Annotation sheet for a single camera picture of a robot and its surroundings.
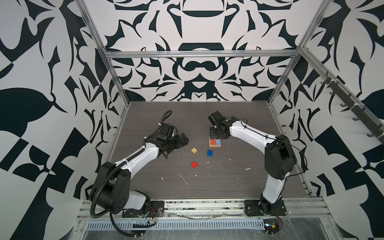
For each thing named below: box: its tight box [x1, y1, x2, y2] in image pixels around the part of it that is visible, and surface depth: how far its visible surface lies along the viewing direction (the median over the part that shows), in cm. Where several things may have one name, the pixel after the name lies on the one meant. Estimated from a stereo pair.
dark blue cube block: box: [207, 150, 214, 157], surface depth 96 cm
